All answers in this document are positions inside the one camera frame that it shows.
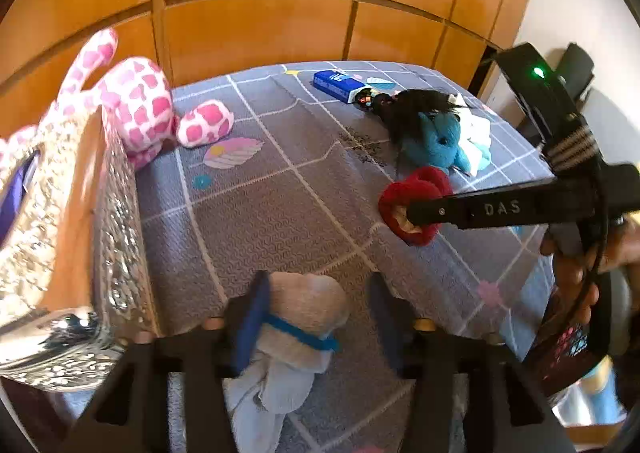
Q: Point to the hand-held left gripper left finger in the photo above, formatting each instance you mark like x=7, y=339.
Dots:
x=250, y=320

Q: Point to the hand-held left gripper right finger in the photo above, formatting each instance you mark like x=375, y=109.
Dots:
x=386, y=328

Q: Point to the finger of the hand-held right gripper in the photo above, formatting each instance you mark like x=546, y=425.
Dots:
x=500, y=209

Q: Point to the beige plush toy blue collar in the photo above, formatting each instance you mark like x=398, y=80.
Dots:
x=305, y=303

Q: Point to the red scrunchie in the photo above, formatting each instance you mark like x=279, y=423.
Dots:
x=425, y=183

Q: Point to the silver glitter box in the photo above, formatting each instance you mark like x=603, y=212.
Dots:
x=120, y=243

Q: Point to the person's right hand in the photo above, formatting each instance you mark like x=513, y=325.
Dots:
x=570, y=278

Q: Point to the black object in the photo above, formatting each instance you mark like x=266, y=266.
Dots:
x=577, y=68

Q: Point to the white cloth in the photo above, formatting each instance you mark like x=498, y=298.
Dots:
x=477, y=135

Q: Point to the grey printed bedsheet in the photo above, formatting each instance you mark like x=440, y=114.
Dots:
x=280, y=213

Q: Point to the blue plush with black hair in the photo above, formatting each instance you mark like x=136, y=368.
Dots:
x=407, y=108

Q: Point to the dark printed clothing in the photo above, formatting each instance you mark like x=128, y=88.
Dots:
x=560, y=348

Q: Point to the blue rectangular packet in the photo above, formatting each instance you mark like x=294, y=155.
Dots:
x=335, y=82

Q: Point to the pink spotted plush toy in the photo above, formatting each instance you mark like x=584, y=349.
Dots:
x=140, y=103

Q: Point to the purple cloth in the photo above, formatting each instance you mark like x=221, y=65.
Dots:
x=15, y=193

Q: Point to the wooden wardrobe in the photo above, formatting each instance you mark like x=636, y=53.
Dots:
x=260, y=33

